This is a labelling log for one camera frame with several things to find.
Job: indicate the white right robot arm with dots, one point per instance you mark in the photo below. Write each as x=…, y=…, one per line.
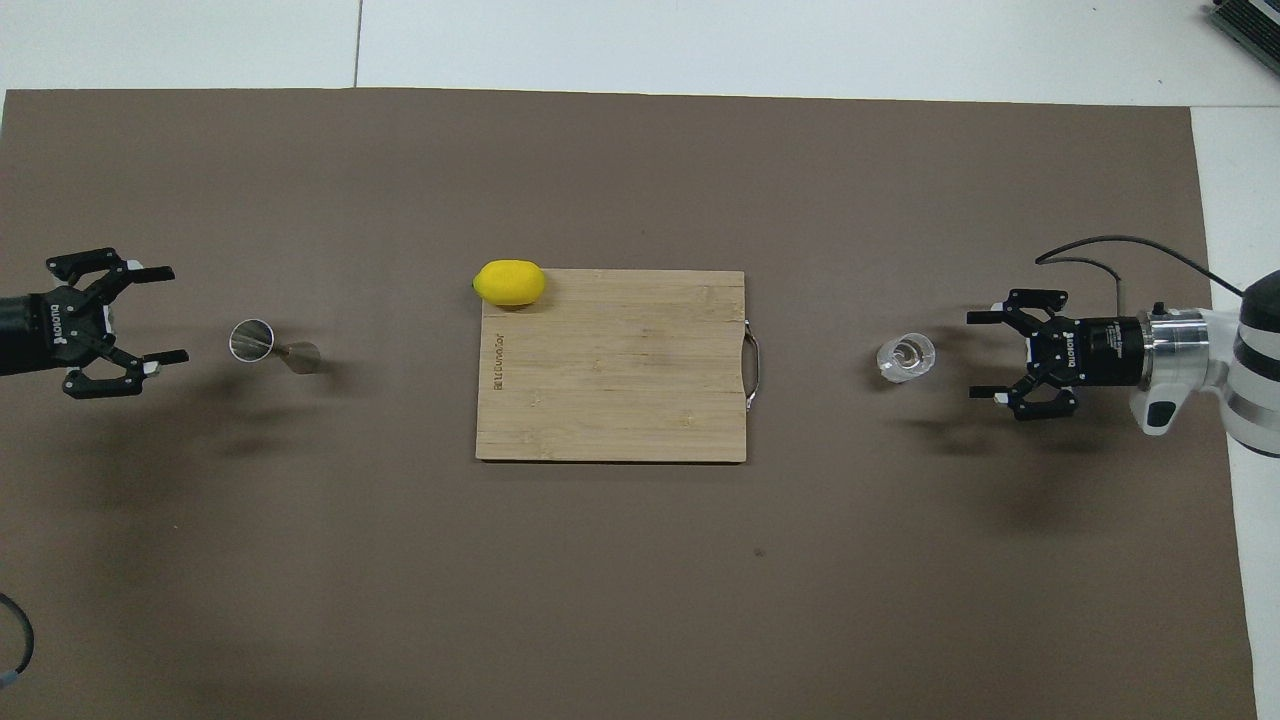
x=1250, y=370

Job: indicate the large brown table mat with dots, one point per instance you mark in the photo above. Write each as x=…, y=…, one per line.
x=640, y=580

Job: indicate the yellow lemon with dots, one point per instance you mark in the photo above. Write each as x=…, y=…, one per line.
x=510, y=282

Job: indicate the small clear glass cup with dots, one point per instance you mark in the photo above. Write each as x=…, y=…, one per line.
x=905, y=358

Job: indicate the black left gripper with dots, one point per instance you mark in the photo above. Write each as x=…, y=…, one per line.
x=40, y=330

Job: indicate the steel double jigger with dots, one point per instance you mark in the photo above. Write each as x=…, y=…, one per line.
x=255, y=340

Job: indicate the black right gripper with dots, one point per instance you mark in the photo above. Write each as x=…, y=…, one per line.
x=1100, y=350

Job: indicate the grey ribbed device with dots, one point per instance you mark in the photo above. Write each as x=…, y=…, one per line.
x=1250, y=25

